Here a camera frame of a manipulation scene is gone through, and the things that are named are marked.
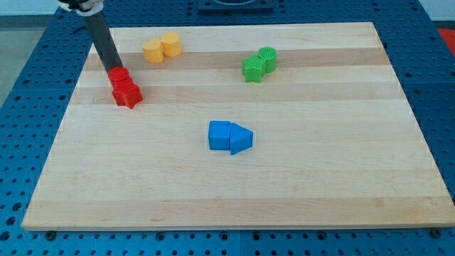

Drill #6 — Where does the wooden board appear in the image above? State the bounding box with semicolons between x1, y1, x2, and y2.
22;22;454;231

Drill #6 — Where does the yellow heart block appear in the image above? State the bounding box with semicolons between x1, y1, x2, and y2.
142;38;164;63

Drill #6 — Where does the green star block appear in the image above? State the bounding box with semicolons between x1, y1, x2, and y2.
242;55;266;83

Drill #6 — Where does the red star block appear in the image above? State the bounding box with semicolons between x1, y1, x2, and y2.
112;80;143;109

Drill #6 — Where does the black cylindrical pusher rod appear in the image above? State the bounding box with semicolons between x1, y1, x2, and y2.
83;11;123;73

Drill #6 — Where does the yellow hexagon block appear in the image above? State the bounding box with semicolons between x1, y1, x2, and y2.
161;32;182;57

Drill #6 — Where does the blue triangle block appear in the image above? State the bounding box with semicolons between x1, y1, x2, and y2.
230;123;254;155

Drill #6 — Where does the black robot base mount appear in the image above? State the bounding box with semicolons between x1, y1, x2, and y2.
196;0;275;13

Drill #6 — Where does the white rod collar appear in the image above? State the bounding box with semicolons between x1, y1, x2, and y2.
58;0;104;17

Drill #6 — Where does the red cylinder block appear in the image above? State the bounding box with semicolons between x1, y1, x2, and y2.
107;66;133;88

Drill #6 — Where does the green cylinder block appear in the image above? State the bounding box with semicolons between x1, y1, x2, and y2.
257;46;277;73

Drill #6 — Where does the blue cube block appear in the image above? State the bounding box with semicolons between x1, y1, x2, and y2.
208;120;231;151

